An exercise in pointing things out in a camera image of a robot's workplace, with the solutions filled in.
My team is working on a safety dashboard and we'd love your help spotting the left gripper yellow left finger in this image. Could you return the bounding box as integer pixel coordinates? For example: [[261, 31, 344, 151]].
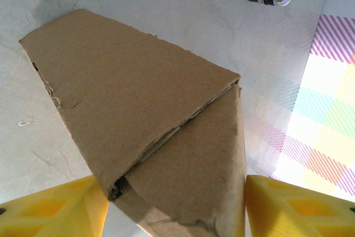
[[0, 175, 110, 237]]

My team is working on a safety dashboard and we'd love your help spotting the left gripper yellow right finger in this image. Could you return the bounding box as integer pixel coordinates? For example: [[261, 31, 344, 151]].
[[245, 175, 355, 237]]

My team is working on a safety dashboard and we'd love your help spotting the brown cardboard box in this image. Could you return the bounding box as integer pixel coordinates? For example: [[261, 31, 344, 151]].
[[18, 8, 248, 237]]

